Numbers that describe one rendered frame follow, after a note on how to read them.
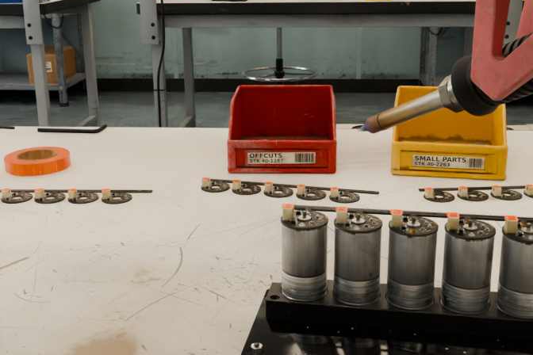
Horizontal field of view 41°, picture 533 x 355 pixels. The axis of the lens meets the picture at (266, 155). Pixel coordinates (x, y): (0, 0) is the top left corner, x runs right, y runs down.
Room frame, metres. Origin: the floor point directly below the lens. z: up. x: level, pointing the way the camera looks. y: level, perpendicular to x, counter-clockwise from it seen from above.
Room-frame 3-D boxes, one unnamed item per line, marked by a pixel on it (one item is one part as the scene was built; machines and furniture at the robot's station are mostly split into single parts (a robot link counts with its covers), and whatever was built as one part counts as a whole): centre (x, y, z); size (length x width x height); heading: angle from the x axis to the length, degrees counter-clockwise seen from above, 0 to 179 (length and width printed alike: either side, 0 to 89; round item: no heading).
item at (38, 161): (0.65, 0.22, 0.76); 0.06 x 0.06 x 0.01
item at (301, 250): (0.35, -0.02, 0.79); 0.02 x 0.02 x 0.05
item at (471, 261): (0.34, -0.10, 0.79); 0.02 x 0.02 x 0.05
